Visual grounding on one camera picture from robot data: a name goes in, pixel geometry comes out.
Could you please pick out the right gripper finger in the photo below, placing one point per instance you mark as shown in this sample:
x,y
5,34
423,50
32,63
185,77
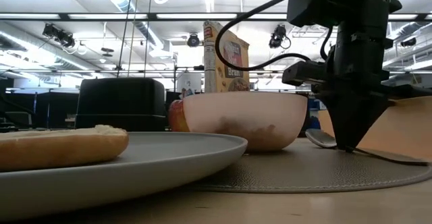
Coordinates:
x,y
354,119

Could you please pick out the metal spoon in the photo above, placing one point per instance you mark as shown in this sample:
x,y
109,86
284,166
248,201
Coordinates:
x,y
319,138

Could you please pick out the translucent pink bowl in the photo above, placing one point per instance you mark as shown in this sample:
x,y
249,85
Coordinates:
x,y
243,109

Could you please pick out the raisin bran cereal box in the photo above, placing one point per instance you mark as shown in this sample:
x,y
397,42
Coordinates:
x,y
233,55

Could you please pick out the red apple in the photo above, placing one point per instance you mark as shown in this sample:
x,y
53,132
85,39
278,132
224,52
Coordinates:
x,y
176,116

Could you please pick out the grey round plate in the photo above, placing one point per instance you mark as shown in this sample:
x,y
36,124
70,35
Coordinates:
x,y
152,163

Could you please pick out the toasted bagel half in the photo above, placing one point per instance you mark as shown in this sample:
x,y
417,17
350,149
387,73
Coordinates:
x,y
60,149

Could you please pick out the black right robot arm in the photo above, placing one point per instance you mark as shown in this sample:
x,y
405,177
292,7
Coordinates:
x,y
344,4

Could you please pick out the light blue plastic cup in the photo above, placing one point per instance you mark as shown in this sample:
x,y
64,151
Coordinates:
x,y
313,104

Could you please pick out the black ceiling lamp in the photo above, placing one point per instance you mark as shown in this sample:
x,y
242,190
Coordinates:
x,y
278,36
408,42
193,40

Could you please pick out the round taupe placemat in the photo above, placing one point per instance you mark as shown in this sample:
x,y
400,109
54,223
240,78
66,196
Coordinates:
x,y
303,170

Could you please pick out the white cylindrical container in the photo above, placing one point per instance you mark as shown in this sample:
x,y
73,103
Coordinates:
x,y
190,82

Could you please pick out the black two-slot toaster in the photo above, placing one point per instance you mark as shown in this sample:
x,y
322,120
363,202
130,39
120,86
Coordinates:
x,y
121,102

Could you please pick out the dark office partition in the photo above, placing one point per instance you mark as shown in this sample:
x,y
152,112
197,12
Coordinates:
x,y
57,109

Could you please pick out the black ceiling spotlight cluster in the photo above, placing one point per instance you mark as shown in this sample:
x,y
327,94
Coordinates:
x,y
64,40

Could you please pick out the black aluminium table frame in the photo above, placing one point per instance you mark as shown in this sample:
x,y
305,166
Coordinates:
x,y
411,91

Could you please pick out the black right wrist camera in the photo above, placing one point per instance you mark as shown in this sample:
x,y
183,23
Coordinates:
x,y
303,73

